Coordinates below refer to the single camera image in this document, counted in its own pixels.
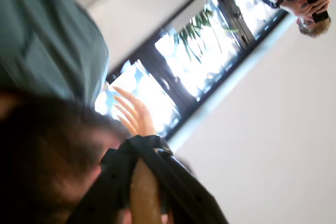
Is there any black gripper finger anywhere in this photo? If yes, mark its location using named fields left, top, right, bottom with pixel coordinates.
left=143, top=153, right=229, bottom=224
left=67, top=154, right=139, bottom=224

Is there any dark haired person head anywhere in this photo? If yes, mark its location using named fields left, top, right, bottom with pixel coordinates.
left=0, top=94, right=132, bottom=224

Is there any photographer left hand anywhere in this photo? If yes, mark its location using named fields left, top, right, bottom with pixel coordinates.
left=285, top=0, right=316, bottom=18

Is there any black tape band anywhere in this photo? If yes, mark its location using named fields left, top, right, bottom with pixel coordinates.
left=99, top=134, right=174, bottom=172

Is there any dark framed window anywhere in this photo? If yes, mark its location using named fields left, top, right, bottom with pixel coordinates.
left=93, top=0, right=289, bottom=141

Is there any green leafy plant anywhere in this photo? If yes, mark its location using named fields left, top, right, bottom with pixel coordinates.
left=174, top=8, right=239, bottom=64

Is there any white plant pot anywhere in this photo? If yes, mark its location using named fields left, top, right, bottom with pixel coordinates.
left=170, top=0, right=211, bottom=29

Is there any photographer blond head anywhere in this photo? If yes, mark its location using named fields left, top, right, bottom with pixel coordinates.
left=297, top=15, right=332, bottom=36

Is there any black smartphone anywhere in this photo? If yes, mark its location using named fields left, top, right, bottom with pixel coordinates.
left=307, top=0, right=331, bottom=24

